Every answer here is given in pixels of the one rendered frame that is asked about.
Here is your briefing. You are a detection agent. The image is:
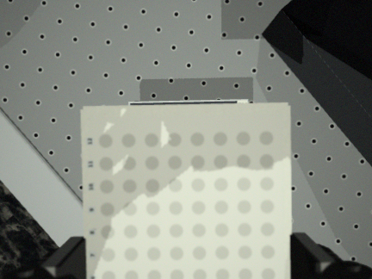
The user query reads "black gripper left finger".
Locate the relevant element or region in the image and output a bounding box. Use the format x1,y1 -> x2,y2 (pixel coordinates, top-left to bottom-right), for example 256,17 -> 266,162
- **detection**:
2,236 -> 87,279

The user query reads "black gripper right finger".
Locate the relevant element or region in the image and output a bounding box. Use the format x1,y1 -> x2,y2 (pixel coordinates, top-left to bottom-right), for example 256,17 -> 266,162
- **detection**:
290,232 -> 372,279

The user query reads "white multi-well plate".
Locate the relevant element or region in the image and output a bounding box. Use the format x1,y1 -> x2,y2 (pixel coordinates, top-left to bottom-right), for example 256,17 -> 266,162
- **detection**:
80,102 -> 292,279

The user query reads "grey perforated base plate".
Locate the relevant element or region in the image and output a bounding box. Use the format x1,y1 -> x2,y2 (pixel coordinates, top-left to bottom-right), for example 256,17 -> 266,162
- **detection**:
0,0 -> 372,269

